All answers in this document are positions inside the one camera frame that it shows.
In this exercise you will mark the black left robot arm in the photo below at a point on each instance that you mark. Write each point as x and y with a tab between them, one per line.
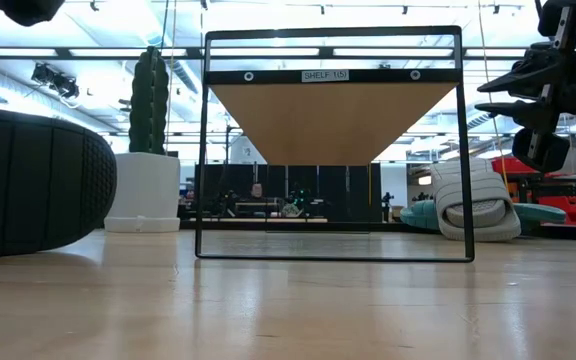
28	10

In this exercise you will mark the white plant pot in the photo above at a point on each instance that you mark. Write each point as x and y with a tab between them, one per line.
140	185

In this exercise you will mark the white pot saucer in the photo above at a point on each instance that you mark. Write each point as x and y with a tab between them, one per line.
140	225

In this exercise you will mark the black background rack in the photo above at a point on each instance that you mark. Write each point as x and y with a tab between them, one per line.
422	196

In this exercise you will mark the black frame wooden board shelf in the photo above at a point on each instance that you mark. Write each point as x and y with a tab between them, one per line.
328	115

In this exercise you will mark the tall green cactus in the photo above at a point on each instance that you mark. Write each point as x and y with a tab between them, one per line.
148	100

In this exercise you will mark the black ceiling device cluster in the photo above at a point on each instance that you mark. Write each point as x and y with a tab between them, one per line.
55	80

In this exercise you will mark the white background box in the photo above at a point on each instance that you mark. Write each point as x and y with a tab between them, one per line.
245	152

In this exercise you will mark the white grey slide sandal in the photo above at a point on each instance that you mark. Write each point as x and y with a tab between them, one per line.
488	200

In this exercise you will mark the black background tripod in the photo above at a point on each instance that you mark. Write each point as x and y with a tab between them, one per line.
387	200

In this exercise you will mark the black table border strip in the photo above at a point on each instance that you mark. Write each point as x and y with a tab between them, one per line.
288	226

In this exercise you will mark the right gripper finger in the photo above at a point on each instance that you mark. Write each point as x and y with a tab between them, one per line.
528	114
543	72

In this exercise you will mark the red and black tool cart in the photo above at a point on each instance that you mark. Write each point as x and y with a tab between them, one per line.
573	207

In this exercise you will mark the black slide sandal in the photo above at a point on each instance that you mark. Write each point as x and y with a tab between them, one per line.
33	185

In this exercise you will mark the person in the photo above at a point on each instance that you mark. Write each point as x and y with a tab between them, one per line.
257	190

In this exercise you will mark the black partition panels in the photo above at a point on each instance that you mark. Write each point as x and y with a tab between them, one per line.
333	195

